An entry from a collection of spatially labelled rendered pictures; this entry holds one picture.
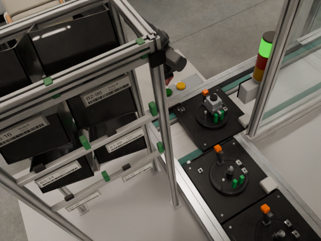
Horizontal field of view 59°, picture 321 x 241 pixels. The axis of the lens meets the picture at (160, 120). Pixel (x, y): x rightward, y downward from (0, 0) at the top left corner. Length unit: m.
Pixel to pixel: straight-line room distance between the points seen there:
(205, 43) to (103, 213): 2.21
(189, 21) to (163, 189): 2.40
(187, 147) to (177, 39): 2.00
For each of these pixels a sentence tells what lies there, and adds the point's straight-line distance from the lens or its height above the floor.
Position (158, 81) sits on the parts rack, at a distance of 0.52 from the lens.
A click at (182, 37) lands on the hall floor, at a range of 3.09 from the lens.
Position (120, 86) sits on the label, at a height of 1.60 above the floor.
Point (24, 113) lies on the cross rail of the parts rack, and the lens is 0.47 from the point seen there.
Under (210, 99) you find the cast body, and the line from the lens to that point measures 1.10.
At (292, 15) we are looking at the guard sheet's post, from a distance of 0.78.
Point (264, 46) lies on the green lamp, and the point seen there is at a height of 1.40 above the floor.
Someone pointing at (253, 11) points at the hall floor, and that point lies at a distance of 3.46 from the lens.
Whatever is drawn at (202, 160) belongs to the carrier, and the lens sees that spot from 1.09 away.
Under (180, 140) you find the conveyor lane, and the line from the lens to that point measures 1.20.
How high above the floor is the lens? 1.95
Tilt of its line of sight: 55 degrees down
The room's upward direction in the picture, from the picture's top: 9 degrees counter-clockwise
